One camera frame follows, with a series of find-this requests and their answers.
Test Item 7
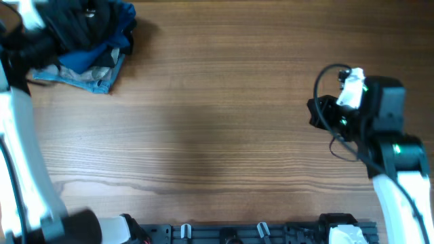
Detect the beige folded garment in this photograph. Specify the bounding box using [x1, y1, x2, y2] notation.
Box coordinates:
[32, 54, 125, 83]

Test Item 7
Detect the light blue denim garment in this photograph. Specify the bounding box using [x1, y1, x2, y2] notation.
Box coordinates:
[52, 60, 124, 94]

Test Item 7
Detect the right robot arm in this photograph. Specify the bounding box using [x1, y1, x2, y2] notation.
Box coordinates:
[307, 76, 433, 243]

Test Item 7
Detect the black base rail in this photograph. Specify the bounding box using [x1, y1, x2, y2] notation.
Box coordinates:
[135, 222, 379, 244]

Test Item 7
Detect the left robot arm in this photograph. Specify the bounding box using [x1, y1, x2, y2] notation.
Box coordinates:
[1, 1, 150, 243]

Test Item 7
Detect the blue button shirt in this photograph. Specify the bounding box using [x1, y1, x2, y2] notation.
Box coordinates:
[58, 1, 136, 73]

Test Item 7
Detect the black polo shirt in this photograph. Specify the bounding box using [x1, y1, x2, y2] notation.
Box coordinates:
[38, 0, 123, 52]

